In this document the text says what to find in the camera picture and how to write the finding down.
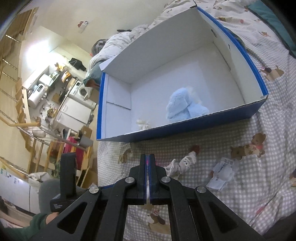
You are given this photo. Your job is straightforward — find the red chair cloth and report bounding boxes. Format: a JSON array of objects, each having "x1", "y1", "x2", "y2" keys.
[{"x1": 63, "y1": 136, "x2": 86, "y2": 171}]

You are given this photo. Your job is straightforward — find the white rice cooker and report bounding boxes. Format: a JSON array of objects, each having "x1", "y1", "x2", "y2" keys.
[{"x1": 28, "y1": 83, "x2": 48, "y2": 108}]

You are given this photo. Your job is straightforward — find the person's left hand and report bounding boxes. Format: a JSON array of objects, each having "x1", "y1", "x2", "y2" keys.
[{"x1": 46, "y1": 212, "x2": 59, "y2": 225}]

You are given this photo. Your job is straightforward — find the small cream plush toy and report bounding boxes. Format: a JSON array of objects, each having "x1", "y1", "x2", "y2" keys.
[{"x1": 136, "y1": 119, "x2": 150, "y2": 131}]

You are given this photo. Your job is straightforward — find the teal pillow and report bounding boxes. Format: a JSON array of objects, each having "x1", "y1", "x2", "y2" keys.
[{"x1": 246, "y1": 1, "x2": 295, "y2": 57}]

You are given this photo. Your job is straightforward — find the crumpled white paper tag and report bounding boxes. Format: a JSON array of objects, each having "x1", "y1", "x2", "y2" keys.
[{"x1": 206, "y1": 158, "x2": 235, "y2": 191}]

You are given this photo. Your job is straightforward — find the white kitchen cabinet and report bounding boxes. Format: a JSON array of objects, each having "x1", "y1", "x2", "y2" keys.
[{"x1": 53, "y1": 97, "x2": 92, "y2": 132}]

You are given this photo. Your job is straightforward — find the wooden stair railing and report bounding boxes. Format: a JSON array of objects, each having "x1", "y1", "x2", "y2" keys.
[{"x1": 1, "y1": 114, "x2": 49, "y2": 179}]

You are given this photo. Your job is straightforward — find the blue white cardboard box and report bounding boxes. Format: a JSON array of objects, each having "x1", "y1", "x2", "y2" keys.
[{"x1": 96, "y1": 6, "x2": 268, "y2": 143}]

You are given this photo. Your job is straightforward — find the light blue plush toy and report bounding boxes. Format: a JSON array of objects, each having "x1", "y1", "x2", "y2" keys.
[{"x1": 166, "y1": 87, "x2": 210, "y2": 123}]

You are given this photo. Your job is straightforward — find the green sleeve forearm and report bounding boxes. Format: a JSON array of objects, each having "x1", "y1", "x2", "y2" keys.
[{"x1": 4, "y1": 213, "x2": 48, "y2": 240}]

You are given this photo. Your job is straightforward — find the patterned rolled sock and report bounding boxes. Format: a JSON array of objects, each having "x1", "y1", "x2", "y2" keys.
[{"x1": 165, "y1": 145, "x2": 200, "y2": 180}]

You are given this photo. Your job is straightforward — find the checkered dog print bedsheet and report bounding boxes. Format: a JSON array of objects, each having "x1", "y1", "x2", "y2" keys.
[{"x1": 97, "y1": 1, "x2": 295, "y2": 240}]

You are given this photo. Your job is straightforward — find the white washing machine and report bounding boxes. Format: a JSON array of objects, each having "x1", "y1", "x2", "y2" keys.
[{"x1": 68, "y1": 80, "x2": 96, "y2": 110}]

